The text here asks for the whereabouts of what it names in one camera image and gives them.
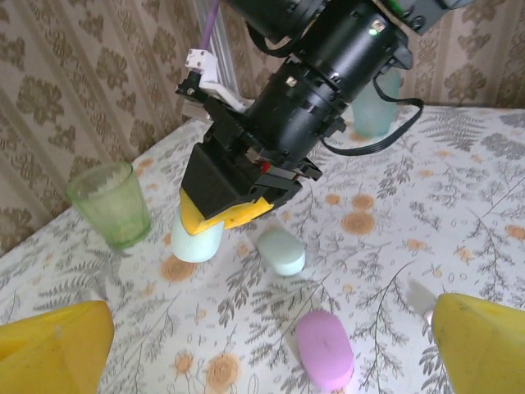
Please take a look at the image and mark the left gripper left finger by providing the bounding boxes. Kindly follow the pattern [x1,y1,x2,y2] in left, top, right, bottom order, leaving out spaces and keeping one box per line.
[0,300,115,394]

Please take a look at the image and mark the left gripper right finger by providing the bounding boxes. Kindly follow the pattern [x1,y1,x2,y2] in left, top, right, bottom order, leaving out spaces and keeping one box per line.
[432,293,525,394]

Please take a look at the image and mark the pink purple cup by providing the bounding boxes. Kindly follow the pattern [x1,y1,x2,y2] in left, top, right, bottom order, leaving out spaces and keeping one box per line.
[294,309,356,391]

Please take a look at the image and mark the blue glass cup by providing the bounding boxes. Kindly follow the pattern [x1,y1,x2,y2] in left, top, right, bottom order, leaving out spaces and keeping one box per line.
[352,67,403,139]

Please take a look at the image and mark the green glass cup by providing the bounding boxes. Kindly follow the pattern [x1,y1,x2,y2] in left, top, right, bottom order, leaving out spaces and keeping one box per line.
[66,160,153,250]

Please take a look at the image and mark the floral tablecloth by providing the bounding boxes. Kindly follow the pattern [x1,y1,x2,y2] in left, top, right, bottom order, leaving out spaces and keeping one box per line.
[0,104,525,394]

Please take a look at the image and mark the black flat cable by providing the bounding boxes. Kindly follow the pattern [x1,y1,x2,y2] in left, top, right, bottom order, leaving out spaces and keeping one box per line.
[321,73,424,157]

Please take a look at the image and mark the aluminium frame post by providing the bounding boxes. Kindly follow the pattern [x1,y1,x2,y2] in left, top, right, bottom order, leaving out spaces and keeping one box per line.
[195,0,247,103]

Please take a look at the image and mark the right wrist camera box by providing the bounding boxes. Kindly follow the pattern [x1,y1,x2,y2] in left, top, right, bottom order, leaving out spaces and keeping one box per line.
[176,48,253,124]

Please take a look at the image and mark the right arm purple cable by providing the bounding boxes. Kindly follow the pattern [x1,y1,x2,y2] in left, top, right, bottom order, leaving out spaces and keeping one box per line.
[199,0,222,53]

